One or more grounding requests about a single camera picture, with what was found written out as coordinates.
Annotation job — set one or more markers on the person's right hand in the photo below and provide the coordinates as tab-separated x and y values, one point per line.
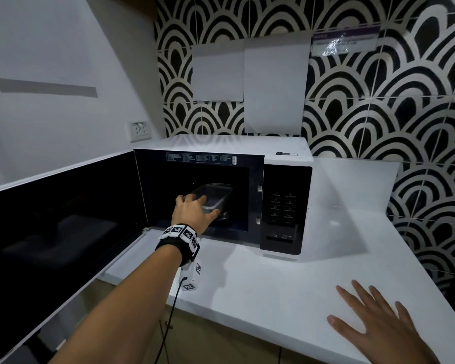
386	337

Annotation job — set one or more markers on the person's left hand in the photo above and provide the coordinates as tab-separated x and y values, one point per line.
187	214

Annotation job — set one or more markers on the person's right little finger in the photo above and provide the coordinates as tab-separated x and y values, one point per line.
405	314

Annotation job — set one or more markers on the person's right middle finger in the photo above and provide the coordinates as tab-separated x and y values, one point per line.
365	295

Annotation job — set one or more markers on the person's right thumb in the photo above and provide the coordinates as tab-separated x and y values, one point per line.
345	325

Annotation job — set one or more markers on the person's left thumb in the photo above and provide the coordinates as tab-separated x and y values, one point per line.
212	216

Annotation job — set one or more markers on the clear food container with lid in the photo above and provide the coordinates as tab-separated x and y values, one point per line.
218	195

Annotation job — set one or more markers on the person's left forearm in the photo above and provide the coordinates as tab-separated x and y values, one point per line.
125	310

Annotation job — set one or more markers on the black wristband with marker tags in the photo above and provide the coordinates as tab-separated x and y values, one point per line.
180	236

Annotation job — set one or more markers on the white microwave oven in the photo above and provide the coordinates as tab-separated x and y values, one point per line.
288	193

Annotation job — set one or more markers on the small black white sticker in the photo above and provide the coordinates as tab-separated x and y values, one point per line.
287	153

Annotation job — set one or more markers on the small white paper sheet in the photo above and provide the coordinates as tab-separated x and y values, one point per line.
218	71

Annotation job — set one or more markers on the tall white paper sheet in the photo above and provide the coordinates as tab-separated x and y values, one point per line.
275	83

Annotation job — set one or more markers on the black glass microwave door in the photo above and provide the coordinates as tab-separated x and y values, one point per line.
57	231

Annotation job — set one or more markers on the laminated notice with purple header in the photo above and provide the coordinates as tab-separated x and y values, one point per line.
345	41

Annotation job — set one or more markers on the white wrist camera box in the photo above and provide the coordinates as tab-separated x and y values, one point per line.
191	274

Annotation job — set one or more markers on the white wall socket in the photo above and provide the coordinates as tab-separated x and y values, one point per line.
139	131

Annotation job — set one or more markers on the large white wall sheet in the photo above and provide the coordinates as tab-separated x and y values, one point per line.
38	37

